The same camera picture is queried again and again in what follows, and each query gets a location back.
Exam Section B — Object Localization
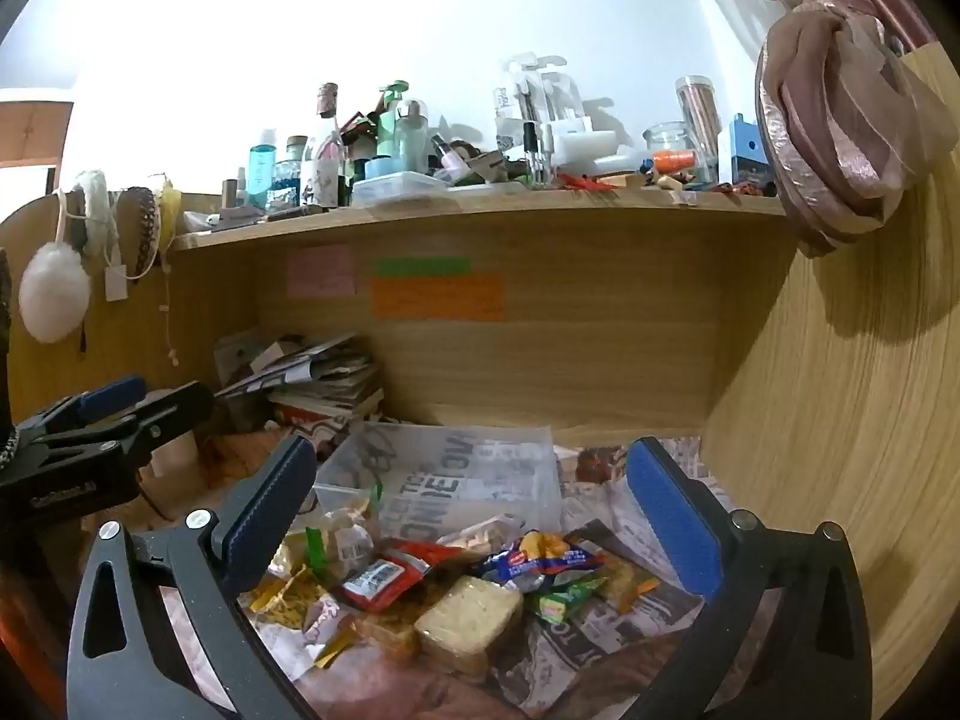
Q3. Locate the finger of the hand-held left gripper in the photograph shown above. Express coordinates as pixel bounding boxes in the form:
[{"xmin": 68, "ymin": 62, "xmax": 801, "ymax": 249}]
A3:
[
  {"xmin": 43, "ymin": 380, "xmax": 215, "ymax": 467},
  {"xmin": 15, "ymin": 376, "xmax": 148, "ymax": 440}
]

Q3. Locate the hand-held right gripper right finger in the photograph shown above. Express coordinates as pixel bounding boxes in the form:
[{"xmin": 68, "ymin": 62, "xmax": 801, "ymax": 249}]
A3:
[{"xmin": 626, "ymin": 435, "xmax": 875, "ymax": 720}]

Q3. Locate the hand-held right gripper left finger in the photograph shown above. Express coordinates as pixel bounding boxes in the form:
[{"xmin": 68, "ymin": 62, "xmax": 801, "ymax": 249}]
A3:
[{"xmin": 66, "ymin": 433, "xmax": 320, "ymax": 720}]

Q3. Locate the clear cookie packet green label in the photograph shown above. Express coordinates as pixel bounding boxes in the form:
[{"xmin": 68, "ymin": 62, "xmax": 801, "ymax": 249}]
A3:
[{"xmin": 306, "ymin": 506, "xmax": 380, "ymax": 587}]

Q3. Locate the yellow snack packet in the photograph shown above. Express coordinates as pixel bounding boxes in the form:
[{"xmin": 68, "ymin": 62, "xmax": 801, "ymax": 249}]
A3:
[{"xmin": 246, "ymin": 562, "xmax": 332, "ymax": 632}]

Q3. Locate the red sauce packet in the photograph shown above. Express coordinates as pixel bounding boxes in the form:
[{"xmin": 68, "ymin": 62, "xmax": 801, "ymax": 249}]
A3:
[{"xmin": 336, "ymin": 542, "xmax": 452, "ymax": 614}]

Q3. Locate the green pea snack packet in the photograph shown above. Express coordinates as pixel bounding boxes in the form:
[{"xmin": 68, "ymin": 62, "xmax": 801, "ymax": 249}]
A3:
[{"xmin": 523, "ymin": 576, "xmax": 610, "ymax": 623}]

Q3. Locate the blue chips packet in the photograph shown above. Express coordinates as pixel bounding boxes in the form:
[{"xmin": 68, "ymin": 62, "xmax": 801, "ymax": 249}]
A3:
[{"xmin": 471, "ymin": 531, "xmax": 607, "ymax": 593}]

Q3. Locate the brown biscuit packet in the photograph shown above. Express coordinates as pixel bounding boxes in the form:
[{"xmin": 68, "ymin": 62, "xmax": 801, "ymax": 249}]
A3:
[{"xmin": 358, "ymin": 606, "xmax": 422, "ymax": 662}]

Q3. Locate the clear plastic container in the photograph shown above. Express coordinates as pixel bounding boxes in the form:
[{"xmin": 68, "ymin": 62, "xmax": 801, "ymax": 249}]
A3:
[{"xmin": 313, "ymin": 420, "xmax": 565, "ymax": 542}]

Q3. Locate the clear-wrapped sandwich cracker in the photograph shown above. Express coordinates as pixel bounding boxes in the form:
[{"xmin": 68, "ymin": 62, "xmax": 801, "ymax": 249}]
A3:
[{"xmin": 412, "ymin": 574, "xmax": 526, "ymax": 681}]

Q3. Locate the white pom-pom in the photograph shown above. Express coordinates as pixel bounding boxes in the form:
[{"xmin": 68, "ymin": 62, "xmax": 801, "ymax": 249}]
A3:
[{"xmin": 18, "ymin": 240, "xmax": 92, "ymax": 344}]

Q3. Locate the white pink snack packet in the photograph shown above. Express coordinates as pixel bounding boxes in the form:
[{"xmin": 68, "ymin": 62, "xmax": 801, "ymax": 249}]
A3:
[{"xmin": 296, "ymin": 596, "xmax": 359, "ymax": 670}]

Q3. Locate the stack of books and papers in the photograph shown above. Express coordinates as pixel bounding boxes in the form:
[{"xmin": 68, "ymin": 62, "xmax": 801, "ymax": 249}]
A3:
[{"xmin": 213, "ymin": 330, "xmax": 388, "ymax": 437}]

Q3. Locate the brown patterned headband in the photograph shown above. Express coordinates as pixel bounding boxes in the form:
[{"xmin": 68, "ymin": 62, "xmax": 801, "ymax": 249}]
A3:
[{"xmin": 118, "ymin": 186, "xmax": 163, "ymax": 280}]

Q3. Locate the newspaper sheet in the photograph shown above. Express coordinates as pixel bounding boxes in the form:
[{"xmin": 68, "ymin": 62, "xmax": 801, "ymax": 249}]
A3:
[{"xmin": 240, "ymin": 431, "xmax": 751, "ymax": 720}]

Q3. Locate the wooden desk hutch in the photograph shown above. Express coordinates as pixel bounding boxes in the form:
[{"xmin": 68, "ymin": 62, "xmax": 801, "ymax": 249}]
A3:
[{"xmin": 0, "ymin": 37, "xmax": 960, "ymax": 720}]

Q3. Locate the white fluffy headband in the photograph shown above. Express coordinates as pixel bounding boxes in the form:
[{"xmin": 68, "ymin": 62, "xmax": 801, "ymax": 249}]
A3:
[{"xmin": 73, "ymin": 169, "xmax": 115, "ymax": 257}]

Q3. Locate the brown cloth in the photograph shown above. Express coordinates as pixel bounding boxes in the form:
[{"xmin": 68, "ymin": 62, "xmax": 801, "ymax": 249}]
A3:
[{"xmin": 296, "ymin": 637, "xmax": 541, "ymax": 720}]

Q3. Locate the pink sticky note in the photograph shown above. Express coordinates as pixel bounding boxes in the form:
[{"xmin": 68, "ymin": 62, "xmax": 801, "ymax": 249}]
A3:
[{"xmin": 286, "ymin": 244, "xmax": 356, "ymax": 298}]

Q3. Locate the blue liquid bottle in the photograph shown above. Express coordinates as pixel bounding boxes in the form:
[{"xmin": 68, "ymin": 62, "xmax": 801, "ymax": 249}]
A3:
[{"xmin": 247, "ymin": 142, "xmax": 279, "ymax": 212}]

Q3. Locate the orange sticky note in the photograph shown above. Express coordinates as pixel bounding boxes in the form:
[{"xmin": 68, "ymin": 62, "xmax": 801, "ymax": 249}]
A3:
[{"xmin": 370, "ymin": 273, "xmax": 506, "ymax": 320}]

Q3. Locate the green sticky note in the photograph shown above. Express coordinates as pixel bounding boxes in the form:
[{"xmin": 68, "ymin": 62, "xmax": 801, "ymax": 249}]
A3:
[{"xmin": 376, "ymin": 257, "xmax": 473, "ymax": 277}]

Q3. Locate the flat white plastic box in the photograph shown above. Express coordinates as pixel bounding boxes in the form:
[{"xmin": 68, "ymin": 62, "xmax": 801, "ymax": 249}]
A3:
[{"xmin": 351, "ymin": 170, "xmax": 455, "ymax": 208}]

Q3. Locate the green pump bottle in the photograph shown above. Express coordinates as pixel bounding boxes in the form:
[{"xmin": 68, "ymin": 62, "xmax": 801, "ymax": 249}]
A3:
[{"xmin": 377, "ymin": 79, "xmax": 411, "ymax": 160}]

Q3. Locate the blue box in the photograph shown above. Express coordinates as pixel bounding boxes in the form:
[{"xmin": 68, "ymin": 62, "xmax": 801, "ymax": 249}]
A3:
[{"xmin": 727, "ymin": 113, "xmax": 775, "ymax": 185}]

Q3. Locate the pale green bottle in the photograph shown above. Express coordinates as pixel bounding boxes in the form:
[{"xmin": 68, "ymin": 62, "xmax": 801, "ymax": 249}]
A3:
[{"xmin": 396, "ymin": 100, "xmax": 430, "ymax": 167}]

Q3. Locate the clear glass jar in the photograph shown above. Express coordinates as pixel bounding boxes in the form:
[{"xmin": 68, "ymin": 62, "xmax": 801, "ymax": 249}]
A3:
[{"xmin": 643, "ymin": 121, "xmax": 695, "ymax": 160}]

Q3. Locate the tall clear canister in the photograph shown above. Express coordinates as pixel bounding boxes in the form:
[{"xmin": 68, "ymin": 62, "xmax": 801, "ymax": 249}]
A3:
[{"xmin": 674, "ymin": 76, "xmax": 721, "ymax": 185}]

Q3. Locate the pink scarf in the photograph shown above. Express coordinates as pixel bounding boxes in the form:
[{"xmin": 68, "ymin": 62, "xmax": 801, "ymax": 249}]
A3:
[{"xmin": 753, "ymin": 0, "xmax": 940, "ymax": 257}]

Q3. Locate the clear packaged brush set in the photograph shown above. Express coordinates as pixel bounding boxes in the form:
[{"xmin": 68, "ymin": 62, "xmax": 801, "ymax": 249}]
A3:
[{"xmin": 493, "ymin": 52, "xmax": 572, "ymax": 145}]

